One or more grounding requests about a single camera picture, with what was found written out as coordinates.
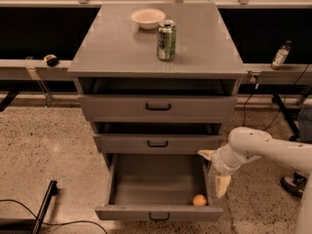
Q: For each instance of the white bowl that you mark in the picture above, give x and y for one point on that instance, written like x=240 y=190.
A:
x=147 y=18

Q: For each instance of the orange fruit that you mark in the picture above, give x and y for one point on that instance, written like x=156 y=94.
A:
x=199 y=200

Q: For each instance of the grey drawer cabinet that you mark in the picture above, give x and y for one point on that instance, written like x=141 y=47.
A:
x=115 y=47

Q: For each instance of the grey middle drawer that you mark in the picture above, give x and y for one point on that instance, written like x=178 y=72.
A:
x=156 y=138

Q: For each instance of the dark round object on ledge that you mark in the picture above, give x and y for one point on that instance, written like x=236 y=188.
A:
x=51 y=60

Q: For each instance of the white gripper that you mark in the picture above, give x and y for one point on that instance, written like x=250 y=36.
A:
x=218 y=163

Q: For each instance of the wall outlet plug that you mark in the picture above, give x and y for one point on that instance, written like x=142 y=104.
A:
x=254 y=76

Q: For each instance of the small bottle on ledge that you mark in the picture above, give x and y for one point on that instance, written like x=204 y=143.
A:
x=281 y=55

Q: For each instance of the grey top drawer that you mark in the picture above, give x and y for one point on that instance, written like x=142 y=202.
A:
x=157 y=100

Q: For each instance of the person's jeans leg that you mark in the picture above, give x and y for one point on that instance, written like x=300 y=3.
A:
x=305 y=124

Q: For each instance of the black stand leg right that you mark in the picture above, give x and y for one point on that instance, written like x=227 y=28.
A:
x=295 y=131

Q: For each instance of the grey bottom drawer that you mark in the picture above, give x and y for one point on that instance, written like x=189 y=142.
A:
x=158 y=188

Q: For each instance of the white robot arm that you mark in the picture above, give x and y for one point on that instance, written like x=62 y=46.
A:
x=245 y=145

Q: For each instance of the person's shoe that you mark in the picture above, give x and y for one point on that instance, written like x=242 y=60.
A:
x=294 y=184

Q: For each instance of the black floor stand left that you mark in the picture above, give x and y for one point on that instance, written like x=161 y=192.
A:
x=50 y=193

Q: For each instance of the grey drawer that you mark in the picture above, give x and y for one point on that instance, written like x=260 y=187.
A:
x=156 y=138
x=158 y=188
x=157 y=100

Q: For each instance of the green soda can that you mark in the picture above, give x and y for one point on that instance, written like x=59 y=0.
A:
x=166 y=39

